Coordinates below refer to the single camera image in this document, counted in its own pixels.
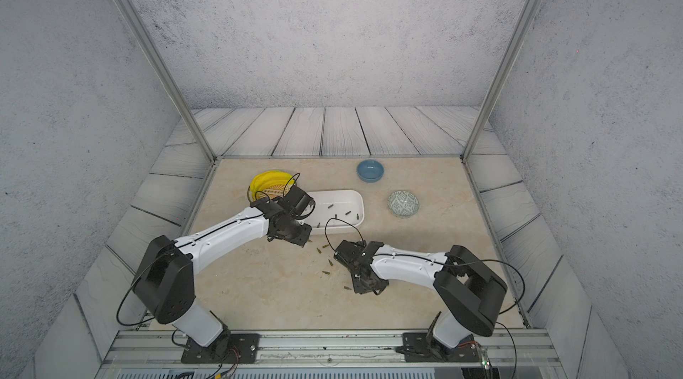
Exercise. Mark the yellow bananas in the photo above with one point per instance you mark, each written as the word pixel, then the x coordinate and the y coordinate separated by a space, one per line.
pixel 274 176

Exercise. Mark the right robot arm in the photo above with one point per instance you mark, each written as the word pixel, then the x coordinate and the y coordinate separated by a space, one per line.
pixel 471 291

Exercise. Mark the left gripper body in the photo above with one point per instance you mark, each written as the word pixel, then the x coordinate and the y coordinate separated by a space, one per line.
pixel 297 232

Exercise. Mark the white storage box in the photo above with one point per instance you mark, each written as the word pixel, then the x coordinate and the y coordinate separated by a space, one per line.
pixel 334 220

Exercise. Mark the aluminium rail frame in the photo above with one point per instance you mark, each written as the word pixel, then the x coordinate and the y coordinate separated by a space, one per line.
pixel 518 353

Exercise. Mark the green patterned bowl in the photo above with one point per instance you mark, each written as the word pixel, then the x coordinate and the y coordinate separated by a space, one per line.
pixel 403 203

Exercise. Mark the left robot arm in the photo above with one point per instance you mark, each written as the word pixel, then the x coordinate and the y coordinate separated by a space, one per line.
pixel 165 279

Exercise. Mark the blue bowl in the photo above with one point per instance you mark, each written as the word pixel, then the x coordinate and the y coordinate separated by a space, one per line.
pixel 370 171

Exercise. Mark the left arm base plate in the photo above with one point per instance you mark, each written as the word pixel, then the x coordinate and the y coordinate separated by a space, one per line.
pixel 229 348

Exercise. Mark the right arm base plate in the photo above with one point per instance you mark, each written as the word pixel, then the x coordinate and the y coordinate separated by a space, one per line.
pixel 422 347

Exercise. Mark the patterned plate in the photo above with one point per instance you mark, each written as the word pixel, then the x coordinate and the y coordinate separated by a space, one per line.
pixel 267 190

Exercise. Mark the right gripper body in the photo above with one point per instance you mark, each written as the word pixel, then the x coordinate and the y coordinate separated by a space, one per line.
pixel 360 287

